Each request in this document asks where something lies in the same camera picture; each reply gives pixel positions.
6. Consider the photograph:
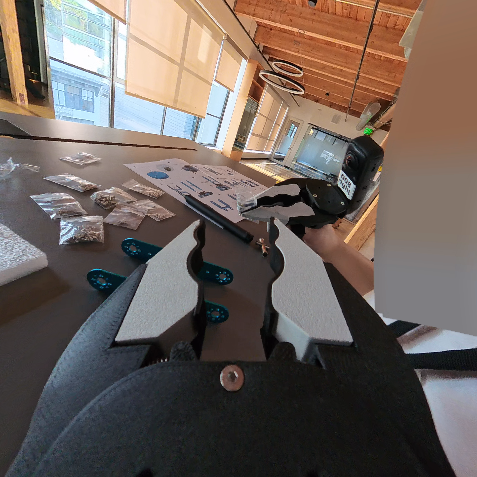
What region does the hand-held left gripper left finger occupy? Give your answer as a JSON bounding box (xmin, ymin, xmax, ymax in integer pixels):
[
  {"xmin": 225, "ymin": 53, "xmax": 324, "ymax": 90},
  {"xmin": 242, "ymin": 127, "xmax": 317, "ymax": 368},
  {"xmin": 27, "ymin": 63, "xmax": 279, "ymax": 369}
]
[{"xmin": 114, "ymin": 219, "xmax": 207, "ymax": 359}]

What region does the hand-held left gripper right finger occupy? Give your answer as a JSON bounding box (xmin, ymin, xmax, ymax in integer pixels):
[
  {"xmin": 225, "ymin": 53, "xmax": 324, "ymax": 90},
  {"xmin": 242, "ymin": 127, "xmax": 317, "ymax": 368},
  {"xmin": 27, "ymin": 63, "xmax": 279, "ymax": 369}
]
[{"xmin": 264, "ymin": 217, "xmax": 355, "ymax": 364}]

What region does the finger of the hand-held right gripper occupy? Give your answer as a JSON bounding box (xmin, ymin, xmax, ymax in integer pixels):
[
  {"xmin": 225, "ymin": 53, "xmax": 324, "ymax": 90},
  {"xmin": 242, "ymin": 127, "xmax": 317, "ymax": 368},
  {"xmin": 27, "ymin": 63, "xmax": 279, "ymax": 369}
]
[
  {"xmin": 243, "ymin": 184, "xmax": 305, "ymax": 210},
  {"xmin": 238, "ymin": 202, "xmax": 317, "ymax": 224}
]

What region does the small clear screw bag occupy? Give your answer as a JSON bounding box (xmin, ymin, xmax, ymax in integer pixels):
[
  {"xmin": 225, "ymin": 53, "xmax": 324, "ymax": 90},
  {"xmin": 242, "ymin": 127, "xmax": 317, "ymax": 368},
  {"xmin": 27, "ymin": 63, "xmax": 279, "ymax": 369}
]
[{"xmin": 235, "ymin": 186, "xmax": 261, "ymax": 211}]

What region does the person's right forearm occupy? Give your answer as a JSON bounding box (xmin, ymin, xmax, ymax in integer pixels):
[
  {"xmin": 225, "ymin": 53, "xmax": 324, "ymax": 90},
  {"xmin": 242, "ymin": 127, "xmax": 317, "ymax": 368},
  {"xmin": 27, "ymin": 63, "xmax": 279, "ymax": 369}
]
[{"xmin": 322, "ymin": 240, "xmax": 375, "ymax": 297}]

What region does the person's right hand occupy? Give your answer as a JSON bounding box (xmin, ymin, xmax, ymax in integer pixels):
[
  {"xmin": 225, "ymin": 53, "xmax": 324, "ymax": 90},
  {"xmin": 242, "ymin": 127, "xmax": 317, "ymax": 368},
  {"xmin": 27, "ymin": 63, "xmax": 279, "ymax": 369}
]
[{"xmin": 304, "ymin": 224, "xmax": 344, "ymax": 262}]

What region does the frosted glass partition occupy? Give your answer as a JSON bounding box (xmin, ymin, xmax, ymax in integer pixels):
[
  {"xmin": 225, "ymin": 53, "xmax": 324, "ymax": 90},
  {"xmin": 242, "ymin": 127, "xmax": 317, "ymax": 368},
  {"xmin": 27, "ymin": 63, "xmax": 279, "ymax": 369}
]
[{"xmin": 294, "ymin": 126, "xmax": 352, "ymax": 176}]

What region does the glass door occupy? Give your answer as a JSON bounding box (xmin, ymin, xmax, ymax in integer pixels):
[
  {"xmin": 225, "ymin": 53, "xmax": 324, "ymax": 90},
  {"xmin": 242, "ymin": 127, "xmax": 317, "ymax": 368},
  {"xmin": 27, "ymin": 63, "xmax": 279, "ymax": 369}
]
[{"xmin": 271, "ymin": 117, "xmax": 305, "ymax": 165}]

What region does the black pen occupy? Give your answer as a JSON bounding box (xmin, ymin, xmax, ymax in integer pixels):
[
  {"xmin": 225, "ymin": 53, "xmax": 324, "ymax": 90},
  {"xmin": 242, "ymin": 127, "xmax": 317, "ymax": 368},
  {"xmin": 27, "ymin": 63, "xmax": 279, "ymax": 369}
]
[{"xmin": 184, "ymin": 195, "xmax": 255, "ymax": 244}]

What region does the light wooden column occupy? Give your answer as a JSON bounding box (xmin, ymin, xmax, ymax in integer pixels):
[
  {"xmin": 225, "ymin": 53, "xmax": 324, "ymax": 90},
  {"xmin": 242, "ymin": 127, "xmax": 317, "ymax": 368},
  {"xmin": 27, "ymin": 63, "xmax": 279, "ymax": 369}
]
[{"xmin": 221, "ymin": 59, "xmax": 258, "ymax": 159}]

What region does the cluster of screw bags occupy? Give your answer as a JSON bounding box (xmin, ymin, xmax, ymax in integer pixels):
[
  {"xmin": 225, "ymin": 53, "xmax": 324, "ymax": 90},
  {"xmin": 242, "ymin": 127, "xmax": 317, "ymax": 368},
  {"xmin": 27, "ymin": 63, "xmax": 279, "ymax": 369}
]
[{"xmin": 30, "ymin": 152, "xmax": 176, "ymax": 245}]

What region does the printed instruction sheet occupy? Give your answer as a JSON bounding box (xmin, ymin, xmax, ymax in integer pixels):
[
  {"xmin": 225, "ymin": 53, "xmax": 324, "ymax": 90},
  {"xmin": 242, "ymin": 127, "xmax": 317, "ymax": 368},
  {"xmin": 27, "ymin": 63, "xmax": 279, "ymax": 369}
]
[{"xmin": 124, "ymin": 158, "xmax": 269, "ymax": 224}]

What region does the beige roller blind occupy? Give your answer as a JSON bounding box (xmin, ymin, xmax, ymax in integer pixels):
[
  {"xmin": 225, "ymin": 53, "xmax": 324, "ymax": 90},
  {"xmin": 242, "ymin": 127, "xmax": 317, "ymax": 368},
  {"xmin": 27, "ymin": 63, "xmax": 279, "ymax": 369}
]
[
  {"xmin": 125, "ymin": 0, "xmax": 227, "ymax": 119},
  {"xmin": 86, "ymin": 0, "xmax": 128, "ymax": 24},
  {"xmin": 214, "ymin": 40, "xmax": 243, "ymax": 92}
]

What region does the white foam sheet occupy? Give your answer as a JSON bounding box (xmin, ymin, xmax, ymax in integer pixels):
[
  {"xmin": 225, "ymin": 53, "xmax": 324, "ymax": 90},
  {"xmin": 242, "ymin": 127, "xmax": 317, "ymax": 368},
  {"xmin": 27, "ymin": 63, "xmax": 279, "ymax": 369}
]
[{"xmin": 0, "ymin": 222, "xmax": 49, "ymax": 287}]

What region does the black ceiling pipe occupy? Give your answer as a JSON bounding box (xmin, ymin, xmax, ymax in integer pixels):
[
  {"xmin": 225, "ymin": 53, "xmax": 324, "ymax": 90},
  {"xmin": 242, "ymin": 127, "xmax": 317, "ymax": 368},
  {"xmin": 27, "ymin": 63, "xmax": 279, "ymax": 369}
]
[{"xmin": 344, "ymin": 0, "xmax": 381, "ymax": 122}]

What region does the person's white shirt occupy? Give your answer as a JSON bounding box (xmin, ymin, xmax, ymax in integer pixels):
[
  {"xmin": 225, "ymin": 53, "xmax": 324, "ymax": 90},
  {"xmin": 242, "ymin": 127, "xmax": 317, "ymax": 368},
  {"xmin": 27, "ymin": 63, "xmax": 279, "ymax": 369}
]
[{"xmin": 363, "ymin": 289, "xmax": 477, "ymax": 477}]

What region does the crumpled clear plastic wrap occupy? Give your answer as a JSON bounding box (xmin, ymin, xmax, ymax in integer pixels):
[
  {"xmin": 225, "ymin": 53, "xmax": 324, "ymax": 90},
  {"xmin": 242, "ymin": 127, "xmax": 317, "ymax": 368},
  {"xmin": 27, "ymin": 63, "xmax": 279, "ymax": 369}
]
[{"xmin": 0, "ymin": 157, "xmax": 40, "ymax": 182}]

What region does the large glass window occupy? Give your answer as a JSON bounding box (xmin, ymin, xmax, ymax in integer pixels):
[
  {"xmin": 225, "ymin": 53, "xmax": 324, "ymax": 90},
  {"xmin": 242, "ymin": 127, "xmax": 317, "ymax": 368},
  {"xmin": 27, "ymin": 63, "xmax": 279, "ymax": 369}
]
[{"xmin": 43, "ymin": 0, "xmax": 233, "ymax": 147}]

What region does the blue metal bracket assembly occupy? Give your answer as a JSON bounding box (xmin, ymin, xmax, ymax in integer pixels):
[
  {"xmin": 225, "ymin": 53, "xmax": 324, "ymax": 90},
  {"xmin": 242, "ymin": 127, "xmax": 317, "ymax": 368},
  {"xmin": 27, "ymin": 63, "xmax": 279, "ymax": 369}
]
[{"xmin": 87, "ymin": 238, "xmax": 235, "ymax": 324}]

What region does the silver air duct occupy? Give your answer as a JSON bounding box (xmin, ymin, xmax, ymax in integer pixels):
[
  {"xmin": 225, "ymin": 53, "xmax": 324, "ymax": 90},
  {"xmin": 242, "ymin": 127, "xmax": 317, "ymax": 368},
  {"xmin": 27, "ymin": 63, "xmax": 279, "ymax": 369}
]
[{"xmin": 359, "ymin": 102, "xmax": 382, "ymax": 130}]

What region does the black harness strap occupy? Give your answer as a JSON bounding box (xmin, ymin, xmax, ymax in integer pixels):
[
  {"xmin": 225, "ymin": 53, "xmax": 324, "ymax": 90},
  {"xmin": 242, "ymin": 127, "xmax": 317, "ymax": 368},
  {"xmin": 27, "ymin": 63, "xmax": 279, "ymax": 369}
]
[
  {"xmin": 404, "ymin": 348, "xmax": 477, "ymax": 372},
  {"xmin": 388, "ymin": 320, "xmax": 422, "ymax": 338}
]

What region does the large ring lamp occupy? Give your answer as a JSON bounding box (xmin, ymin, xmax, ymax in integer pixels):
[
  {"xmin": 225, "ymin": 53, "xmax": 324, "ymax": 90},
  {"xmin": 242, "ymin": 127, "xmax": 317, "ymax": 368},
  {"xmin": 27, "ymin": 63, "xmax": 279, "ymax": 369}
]
[{"xmin": 259, "ymin": 69, "xmax": 306, "ymax": 95}]

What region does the small ring lamp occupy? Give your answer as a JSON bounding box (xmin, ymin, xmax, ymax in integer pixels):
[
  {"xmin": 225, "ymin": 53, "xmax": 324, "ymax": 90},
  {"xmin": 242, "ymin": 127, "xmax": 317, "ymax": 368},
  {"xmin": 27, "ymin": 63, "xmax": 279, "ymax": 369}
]
[{"xmin": 272, "ymin": 60, "xmax": 304, "ymax": 78}]

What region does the wooden post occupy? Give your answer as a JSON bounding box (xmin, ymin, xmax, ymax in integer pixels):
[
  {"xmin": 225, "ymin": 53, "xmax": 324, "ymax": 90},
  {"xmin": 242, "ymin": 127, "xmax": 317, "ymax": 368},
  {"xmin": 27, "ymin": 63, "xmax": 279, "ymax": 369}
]
[{"xmin": 0, "ymin": 0, "xmax": 29, "ymax": 106}]

